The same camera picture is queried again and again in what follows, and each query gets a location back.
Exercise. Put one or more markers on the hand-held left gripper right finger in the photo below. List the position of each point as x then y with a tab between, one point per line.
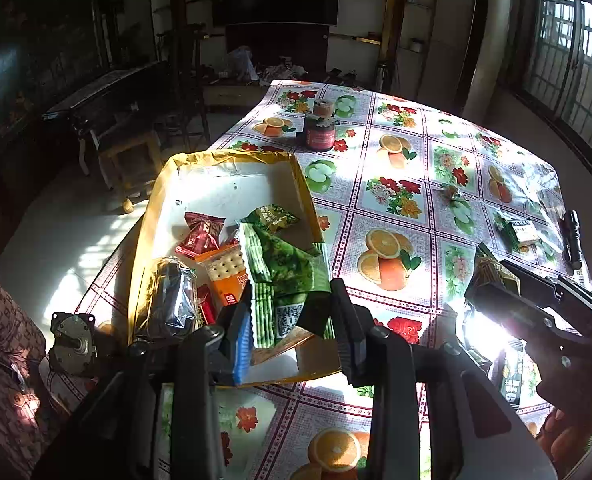
348	340

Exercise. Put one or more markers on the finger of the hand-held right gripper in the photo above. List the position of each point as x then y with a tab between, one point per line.
501	305
531	275

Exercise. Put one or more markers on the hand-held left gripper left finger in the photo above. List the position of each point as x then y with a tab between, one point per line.
242	345

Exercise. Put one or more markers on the yellow-green pea packet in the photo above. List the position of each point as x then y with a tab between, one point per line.
496	270
271	217

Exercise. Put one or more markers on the green striped packet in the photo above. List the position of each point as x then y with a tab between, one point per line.
263	315

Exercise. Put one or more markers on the orange cracker packet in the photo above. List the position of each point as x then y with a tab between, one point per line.
225	272

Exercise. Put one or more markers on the silver foil packet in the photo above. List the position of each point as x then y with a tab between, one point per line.
173	295

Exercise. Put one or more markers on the large green pea packet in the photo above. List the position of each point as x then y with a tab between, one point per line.
286	265

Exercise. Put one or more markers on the maroon snack packet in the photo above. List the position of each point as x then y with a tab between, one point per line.
201	235

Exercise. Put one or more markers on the yellow cardboard box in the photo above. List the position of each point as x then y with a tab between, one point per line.
226	190

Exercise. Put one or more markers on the person's right hand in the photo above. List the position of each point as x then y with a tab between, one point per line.
561	432

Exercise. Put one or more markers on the clear green-edged cracker packet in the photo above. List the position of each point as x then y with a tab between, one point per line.
518	232

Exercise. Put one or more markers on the small red packet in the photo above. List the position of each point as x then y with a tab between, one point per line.
206	305

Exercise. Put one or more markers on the black flashlight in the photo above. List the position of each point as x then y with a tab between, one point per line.
572	240

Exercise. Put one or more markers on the small orange-green packet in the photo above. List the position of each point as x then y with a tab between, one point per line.
453	195

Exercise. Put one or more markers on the metal gear motor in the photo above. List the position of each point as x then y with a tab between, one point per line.
73	345

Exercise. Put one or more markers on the dark red jar with cork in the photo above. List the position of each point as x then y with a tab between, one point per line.
320	130

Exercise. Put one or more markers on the wooden stool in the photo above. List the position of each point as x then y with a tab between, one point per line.
131	160

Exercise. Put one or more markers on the white leaning board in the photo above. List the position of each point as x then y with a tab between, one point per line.
486	50

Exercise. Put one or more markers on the window grille doors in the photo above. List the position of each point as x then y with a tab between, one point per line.
571	40

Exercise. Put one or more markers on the brown patterned cloth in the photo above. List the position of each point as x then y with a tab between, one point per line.
3	360

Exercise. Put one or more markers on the low wooden table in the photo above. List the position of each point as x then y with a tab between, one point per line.
233	94

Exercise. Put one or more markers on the dark wooden bench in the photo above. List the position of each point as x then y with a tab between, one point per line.
111	95

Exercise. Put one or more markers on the plastic bag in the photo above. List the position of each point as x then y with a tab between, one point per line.
241	62

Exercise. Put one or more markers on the dark television cabinet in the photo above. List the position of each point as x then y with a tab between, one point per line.
276	50

